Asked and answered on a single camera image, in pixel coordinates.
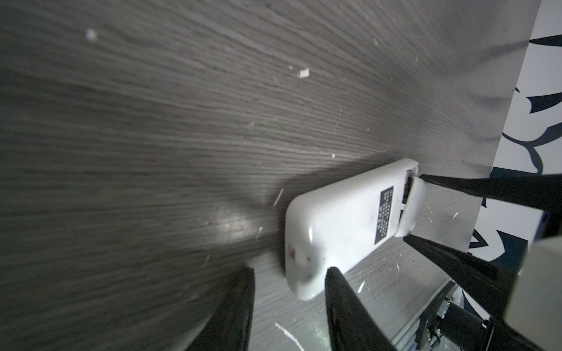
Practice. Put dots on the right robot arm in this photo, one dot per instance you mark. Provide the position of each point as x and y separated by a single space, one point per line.
470 332

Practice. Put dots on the white battery cover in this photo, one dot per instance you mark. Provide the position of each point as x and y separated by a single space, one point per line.
413 206

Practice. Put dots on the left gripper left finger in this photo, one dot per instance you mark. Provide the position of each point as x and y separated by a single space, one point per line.
229 327

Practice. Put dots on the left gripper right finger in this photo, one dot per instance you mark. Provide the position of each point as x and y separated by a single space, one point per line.
350 325

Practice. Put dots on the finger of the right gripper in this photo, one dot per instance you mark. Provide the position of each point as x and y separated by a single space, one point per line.
541 192
489 285

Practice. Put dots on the white plastic strip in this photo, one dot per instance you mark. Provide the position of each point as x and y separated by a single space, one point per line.
289 335

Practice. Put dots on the white red remote control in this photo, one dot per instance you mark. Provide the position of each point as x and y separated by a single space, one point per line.
343 223

